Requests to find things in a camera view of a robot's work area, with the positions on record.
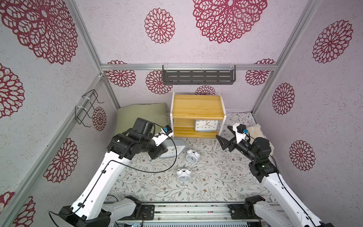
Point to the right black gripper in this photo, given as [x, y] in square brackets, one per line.
[232, 143]

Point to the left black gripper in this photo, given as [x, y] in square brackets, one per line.
[159, 151]

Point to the grey square clock face-down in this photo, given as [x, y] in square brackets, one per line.
[174, 148]

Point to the grey square alarm clock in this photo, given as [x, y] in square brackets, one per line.
[206, 125]

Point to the wooden white-framed two-tier shelf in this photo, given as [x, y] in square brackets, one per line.
[187, 110]

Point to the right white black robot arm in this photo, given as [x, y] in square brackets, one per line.
[297, 213]

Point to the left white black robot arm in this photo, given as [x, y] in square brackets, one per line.
[89, 209]

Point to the white teddy bear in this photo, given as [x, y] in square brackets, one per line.
[255, 132]

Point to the white twin-bell clock upper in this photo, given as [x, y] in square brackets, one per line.
[193, 156]

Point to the white twin-bell clock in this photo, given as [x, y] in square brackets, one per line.
[184, 175]
[193, 156]

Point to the white twin-bell clock lower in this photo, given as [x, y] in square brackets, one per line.
[184, 175]

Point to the green pillow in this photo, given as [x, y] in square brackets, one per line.
[126, 116]

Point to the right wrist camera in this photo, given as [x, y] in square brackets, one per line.
[241, 132]

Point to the metal base rail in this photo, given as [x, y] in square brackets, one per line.
[154, 212]

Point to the dark grey wall shelf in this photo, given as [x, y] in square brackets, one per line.
[198, 77]

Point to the black wire wall rack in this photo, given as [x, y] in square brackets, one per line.
[82, 112]

